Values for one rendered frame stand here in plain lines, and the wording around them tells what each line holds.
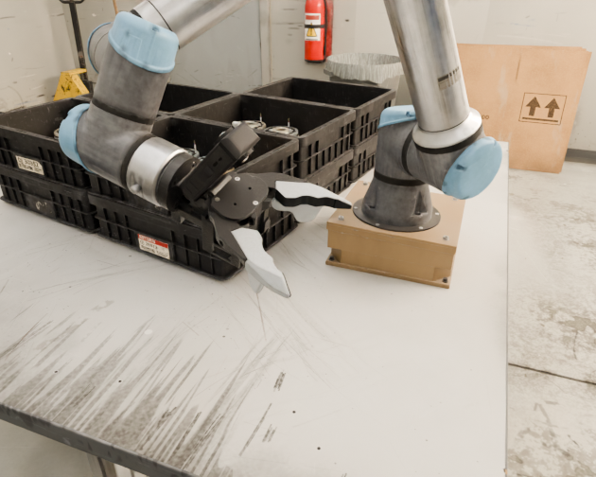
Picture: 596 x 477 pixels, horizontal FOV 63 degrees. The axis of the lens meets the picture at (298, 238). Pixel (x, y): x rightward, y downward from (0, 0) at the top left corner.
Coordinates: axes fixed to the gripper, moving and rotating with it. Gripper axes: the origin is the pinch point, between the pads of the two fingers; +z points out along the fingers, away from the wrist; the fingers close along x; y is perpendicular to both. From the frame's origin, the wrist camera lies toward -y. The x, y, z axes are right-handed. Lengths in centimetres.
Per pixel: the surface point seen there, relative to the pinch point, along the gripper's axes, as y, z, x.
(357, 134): 46, -20, -78
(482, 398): 27.7, 27.3, -9.4
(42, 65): 235, -367, -229
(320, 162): 41, -22, -57
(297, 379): 32.7, 1.6, 0.6
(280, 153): 28, -25, -40
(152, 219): 39, -42, -17
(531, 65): 120, 22, -319
